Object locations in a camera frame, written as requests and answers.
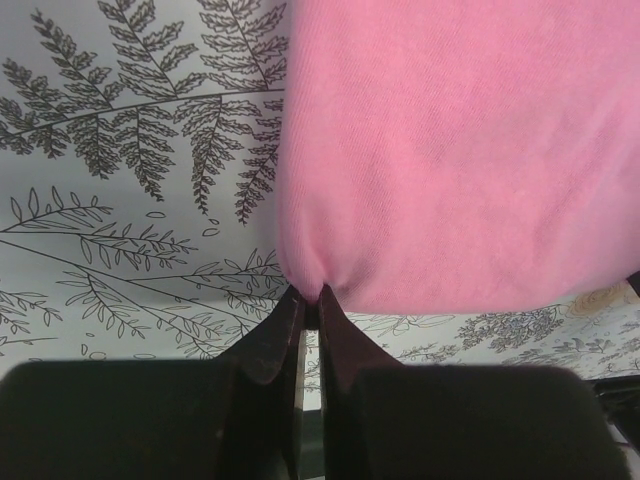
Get floral patterned table mat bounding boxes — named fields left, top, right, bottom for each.
left=1, top=1, right=639, bottom=380

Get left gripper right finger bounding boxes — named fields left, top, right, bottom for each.
left=317, top=287, right=630, bottom=479

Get pink t shirt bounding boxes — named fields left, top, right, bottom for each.
left=276, top=1, right=639, bottom=314

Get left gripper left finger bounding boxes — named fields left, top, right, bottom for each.
left=1, top=289, right=305, bottom=479

